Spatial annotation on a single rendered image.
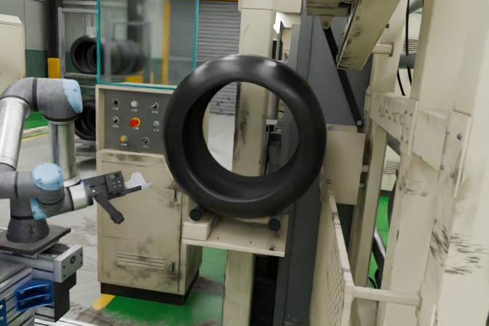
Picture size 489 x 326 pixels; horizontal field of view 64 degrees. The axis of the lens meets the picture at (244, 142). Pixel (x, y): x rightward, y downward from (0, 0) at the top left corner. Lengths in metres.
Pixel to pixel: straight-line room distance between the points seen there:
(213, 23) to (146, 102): 8.84
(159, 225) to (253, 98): 1.02
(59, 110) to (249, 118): 0.73
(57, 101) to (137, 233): 1.15
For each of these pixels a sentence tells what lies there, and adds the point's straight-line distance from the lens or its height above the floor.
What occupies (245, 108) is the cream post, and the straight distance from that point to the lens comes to 1.67.
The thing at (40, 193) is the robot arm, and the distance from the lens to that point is 1.22.
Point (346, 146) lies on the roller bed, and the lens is 1.61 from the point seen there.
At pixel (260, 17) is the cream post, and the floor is 1.62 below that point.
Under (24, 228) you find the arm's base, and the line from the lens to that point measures 1.73.
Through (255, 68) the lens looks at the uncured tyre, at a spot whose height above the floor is 1.42.
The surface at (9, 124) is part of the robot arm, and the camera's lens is 1.37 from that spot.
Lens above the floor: 1.44
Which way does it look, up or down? 12 degrees down
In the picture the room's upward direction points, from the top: 4 degrees clockwise
